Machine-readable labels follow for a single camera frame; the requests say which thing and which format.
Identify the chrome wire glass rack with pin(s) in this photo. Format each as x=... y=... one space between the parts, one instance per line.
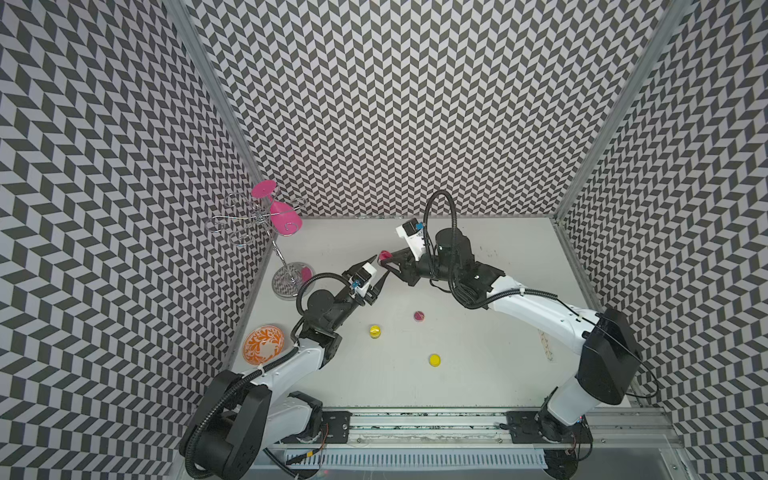
x=241 y=223

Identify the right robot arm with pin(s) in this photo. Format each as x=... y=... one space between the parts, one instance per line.
x=609 y=355

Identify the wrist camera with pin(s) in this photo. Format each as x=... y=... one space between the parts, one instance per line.
x=362 y=278
x=411 y=231

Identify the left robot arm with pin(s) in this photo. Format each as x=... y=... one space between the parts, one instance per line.
x=242 y=414

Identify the pink plastic wine glass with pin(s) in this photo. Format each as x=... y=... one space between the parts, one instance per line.
x=281 y=216

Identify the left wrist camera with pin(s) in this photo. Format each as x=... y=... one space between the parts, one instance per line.
x=362 y=278

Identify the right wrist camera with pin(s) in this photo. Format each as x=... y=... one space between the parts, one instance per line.
x=411 y=231

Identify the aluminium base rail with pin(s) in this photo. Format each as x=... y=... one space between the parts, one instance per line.
x=488 y=427

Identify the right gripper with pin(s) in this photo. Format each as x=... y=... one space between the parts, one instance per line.
x=407 y=271

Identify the orange patterned plate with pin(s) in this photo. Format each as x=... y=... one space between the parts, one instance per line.
x=263 y=344

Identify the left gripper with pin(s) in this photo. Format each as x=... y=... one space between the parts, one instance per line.
x=376 y=289

